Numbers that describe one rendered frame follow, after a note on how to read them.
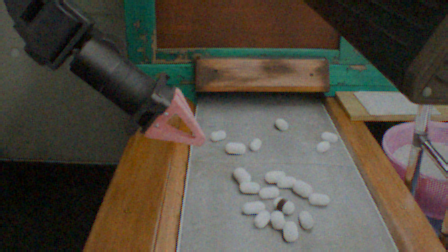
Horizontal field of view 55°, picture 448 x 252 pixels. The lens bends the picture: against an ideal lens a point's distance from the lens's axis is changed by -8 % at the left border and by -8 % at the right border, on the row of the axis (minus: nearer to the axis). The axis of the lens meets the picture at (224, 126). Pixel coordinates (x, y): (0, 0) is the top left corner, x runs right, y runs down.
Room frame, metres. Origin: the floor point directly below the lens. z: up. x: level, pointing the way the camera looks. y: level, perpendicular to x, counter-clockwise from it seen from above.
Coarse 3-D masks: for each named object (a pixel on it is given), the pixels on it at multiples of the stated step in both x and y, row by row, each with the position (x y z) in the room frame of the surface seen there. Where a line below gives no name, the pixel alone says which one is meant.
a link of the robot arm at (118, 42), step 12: (60, 0) 0.57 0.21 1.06; (72, 12) 0.56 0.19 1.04; (84, 12) 0.59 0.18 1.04; (84, 24) 0.56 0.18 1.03; (84, 36) 0.59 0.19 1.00; (108, 36) 0.64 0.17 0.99; (24, 48) 0.56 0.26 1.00; (72, 48) 0.57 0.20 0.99; (120, 48) 0.63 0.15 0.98; (36, 60) 0.55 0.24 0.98; (48, 60) 0.55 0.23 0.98; (60, 60) 0.55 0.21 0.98; (120, 60) 0.62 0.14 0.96
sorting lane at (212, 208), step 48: (288, 144) 0.81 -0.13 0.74; (336, 144) 0.81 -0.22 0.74; (192, 192) 0.63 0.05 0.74; (240, 192) 0.63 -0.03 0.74; (288, 192) 0.63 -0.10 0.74; (336, 192) 0.63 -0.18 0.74; (192, 240) 0.51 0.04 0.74; (240, 240) 0.51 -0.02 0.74; (336, 240) 0.50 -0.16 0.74; (384, 240) 0.50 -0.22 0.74
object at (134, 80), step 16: (128, 64) 0.57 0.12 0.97; (112, 80) 0.54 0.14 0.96; (128, 80) 0.55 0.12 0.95; (144, 80) 0.56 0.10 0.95; (160, 80) 0.58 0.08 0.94; (112, 96) 0.55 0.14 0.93; (128, 96) 0.54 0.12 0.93; (144, 96) 0.55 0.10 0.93; (128, 112) 0.55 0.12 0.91; (128, 128) 0.52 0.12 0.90
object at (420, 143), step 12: (420, 108) 0.62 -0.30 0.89; (420, 120) 0.61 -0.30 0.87; (420, 132) 0.61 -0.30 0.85; (420, 144) 0.60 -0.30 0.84; (420, 156) 0.61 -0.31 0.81; (432, 156) 0.55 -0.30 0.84; (408, 168) 0.62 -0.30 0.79; (420, 168) 0.61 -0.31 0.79; (444, 168) 0.51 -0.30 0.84; (408, 180) 0.61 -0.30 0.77; (444, 228) 0.47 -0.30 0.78; (444, 240) 0.46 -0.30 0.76
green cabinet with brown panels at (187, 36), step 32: (128, 0) 1.02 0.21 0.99; (160, 0) 1.03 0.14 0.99; (192, 0) 1.03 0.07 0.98; (224, 0) 1.03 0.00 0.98; (256, 0) 1.03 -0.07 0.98; (288, 0) 1.03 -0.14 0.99; (128, 32) 1.02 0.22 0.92; (160, 32) 1.03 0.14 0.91; (192, 32) 1.03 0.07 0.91; (224, 32) 1.03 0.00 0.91; (256, 32) 1.03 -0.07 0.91; (288, 32) 1.03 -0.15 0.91; (320, 32) 1.03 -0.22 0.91; (352, 64) 1.02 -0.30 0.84
